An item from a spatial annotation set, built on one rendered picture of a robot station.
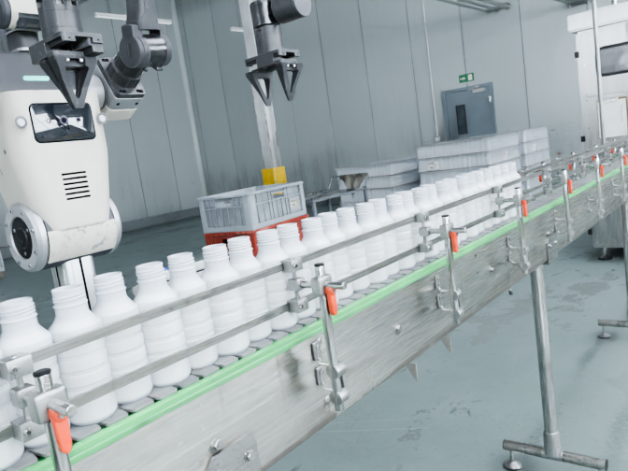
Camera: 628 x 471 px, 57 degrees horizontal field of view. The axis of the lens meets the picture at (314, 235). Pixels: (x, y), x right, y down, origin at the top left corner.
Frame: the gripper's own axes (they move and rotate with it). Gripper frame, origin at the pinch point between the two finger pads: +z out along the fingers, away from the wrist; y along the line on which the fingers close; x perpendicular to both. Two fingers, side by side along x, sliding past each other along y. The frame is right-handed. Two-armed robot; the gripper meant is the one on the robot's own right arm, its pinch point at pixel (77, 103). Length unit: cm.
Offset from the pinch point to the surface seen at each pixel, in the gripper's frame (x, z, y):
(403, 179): 678, 57, -337
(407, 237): 62, 33, 17
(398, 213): 61, 28, 16
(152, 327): -5.0, 32.2, 16.0
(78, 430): -17.5, 40.8, 15.9
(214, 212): 186, 35, -185
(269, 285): 18.3, 32.5, 15.7
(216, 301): 6.6, 31.9, 15.8
